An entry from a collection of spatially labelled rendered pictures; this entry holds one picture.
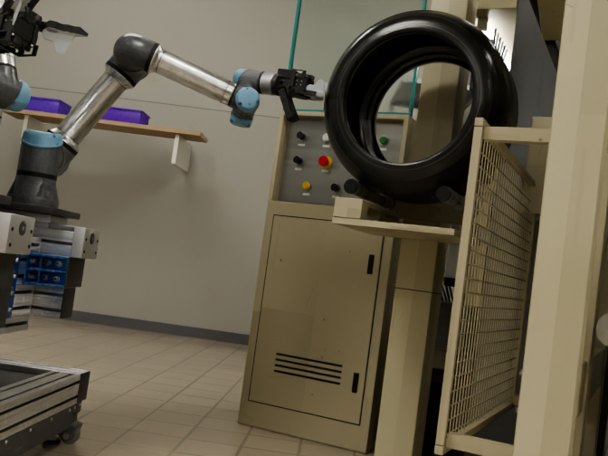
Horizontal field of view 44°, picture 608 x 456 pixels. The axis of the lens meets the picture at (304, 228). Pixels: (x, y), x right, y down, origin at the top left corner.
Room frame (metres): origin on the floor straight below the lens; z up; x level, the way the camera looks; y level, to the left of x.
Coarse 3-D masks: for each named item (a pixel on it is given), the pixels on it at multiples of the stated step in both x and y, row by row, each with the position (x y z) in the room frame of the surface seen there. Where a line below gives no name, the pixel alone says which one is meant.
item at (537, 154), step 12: (540, 120) 2.26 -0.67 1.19; (528, 156) 2.27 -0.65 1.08; (540, 156) 2.25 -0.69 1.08; (528, 168) 2.27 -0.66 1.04; (540, 168) 2.25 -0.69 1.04; (540, 180) 2.25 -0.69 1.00; (528, 192) 2.26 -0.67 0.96; (540, 192) 2.25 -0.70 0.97; (528, 204) 2.26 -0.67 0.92; (540, 204) 2.25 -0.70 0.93
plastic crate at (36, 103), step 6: (30, 102) 5.53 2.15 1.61; (36, 102) 5.52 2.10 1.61; (42, 102) 5.52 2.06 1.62; (48, 102) 5.52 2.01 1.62; (54, 102) 5.52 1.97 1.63; (60, 102) 5.53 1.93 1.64; (30, 108) 5.53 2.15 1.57; (36, 108) 5.52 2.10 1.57; (42, 108) 5.52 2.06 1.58; (48, 108) 5.52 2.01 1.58; (54, 108) 5.52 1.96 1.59; (60, 108) 5.54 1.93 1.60; (66, 108) 5.66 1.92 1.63; (66, 114) 5.67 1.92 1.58
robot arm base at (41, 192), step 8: (16, 176) 2.21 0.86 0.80; (24, 176) 2.19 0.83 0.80; (32, 176) 2.18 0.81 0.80; (40, 176) 2.19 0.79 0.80; (48, 176) 2.21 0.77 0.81; (56, 176) 2.25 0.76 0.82; (16, 184) 2.19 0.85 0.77; (24, 184) 2.18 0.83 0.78; (32, 184) 2.18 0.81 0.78; (40, 184) 2.19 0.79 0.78; (48, 184) 2.21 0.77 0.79; (8, 192) 2.21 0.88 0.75; (16, 192) 2.17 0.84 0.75; (24, 192) 2.17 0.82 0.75; (32, 192) 2.17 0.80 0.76; (40, 192) 2.19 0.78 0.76; (48, 192) 2.20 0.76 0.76; (56, 192) 2.24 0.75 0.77; (16, 200) 2.17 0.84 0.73; (24, 200) 2.17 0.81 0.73; (32, 200) 2.17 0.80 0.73; (40, 200) 2.18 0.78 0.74; (48, 200) 2.20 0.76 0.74; (56, 200) 2.23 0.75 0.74
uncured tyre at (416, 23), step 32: (384, 32) 2.16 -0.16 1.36; (416, 32) 2.12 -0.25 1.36; (448, 32) 2.07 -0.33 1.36; (480, 32) 2.08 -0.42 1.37; (352, 64) 2.19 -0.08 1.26; (384, 64) 2.42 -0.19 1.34; (416, 64) 2.39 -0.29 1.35; (480, 64) 2.03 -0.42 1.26; (352, 96) 2.42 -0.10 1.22; (384, 96) 2.46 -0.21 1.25; (480, 96) 2.02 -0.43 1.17; (512, 96) 2.10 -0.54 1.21; (352, 128) 2.44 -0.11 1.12; (352, 160) 2.18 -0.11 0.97; (384, 160) 2.13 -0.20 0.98; (448, 160) 2.06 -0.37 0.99; (480, 160) 2.07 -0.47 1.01; (384, 192) 2.19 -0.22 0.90; (416, 192) 2.13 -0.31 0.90
